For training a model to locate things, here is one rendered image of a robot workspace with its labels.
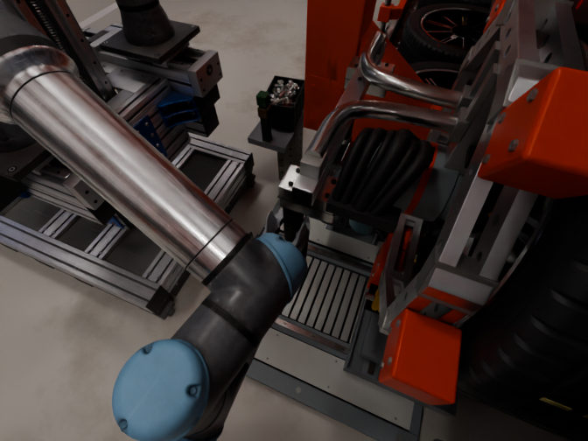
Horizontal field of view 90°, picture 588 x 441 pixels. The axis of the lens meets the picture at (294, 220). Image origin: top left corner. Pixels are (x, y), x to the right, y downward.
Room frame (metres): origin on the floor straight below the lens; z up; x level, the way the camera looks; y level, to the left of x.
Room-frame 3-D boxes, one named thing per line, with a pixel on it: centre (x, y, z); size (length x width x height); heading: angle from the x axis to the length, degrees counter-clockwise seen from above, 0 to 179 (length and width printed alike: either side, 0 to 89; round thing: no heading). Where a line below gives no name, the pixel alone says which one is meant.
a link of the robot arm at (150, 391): (0.03, 0.10, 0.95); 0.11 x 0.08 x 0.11; 145
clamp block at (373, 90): (0.59, -0.16, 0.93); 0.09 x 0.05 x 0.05; 67
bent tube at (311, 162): (0.31, -0.13, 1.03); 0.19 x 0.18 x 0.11; 67
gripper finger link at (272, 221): (0.27, 0.04, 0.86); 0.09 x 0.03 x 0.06; 166
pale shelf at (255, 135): (1.12, 0.03, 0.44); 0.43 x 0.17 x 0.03; 157
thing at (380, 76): (0.49, -0.21, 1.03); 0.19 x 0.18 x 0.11; 67
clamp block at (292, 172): (0.28, -0.03, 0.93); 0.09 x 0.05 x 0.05; 67
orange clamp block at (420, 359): (0.06, -0.16, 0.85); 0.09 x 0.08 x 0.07; 157
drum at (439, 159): (0.38, -0.22, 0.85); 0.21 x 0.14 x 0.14; 67
